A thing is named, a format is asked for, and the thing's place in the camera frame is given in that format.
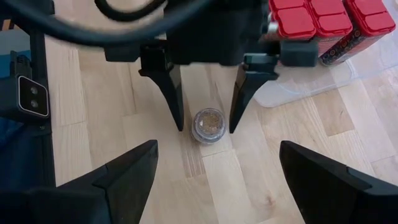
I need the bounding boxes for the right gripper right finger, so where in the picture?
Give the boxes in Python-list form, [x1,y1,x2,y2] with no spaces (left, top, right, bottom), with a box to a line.
[279,140,398,224]

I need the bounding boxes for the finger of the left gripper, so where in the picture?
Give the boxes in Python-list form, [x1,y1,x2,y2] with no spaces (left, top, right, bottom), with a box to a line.
[229,54,280,134]
[138,60,185,133]

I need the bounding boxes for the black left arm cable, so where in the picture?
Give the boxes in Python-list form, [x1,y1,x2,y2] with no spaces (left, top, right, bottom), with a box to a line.
[0,0,218,48]

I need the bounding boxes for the red-lidded smoked paprika tin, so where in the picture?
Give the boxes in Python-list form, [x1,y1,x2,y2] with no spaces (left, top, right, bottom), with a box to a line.
[306,0,354,57]
[319,0,397,67]
[266,0,317,43]

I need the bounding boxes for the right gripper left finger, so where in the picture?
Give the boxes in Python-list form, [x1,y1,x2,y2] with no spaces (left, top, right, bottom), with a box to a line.
[0,139,159,224]

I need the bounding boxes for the silver depth camera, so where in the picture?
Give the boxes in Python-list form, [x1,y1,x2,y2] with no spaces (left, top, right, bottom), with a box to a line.
[17,75,50,118]

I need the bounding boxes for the clear plastic bin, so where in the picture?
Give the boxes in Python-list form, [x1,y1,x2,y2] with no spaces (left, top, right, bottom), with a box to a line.
[252,0,398,109]

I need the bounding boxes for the cork-topped glass spice jar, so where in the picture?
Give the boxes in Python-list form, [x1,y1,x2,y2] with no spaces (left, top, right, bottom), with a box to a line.
[190,107,228,145]

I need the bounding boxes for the black aluminium table frame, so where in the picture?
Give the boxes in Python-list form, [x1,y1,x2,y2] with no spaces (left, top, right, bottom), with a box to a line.
[0,0,57,189]

